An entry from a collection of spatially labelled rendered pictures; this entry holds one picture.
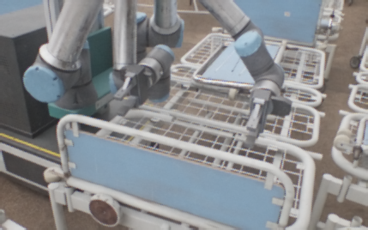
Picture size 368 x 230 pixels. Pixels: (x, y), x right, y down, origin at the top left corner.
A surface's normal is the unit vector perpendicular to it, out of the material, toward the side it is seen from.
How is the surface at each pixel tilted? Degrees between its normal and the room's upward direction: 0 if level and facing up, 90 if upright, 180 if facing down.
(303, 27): 90
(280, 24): 90
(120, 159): 90
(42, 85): 94
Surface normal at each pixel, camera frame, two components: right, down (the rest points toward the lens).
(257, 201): -0.35, 0.45
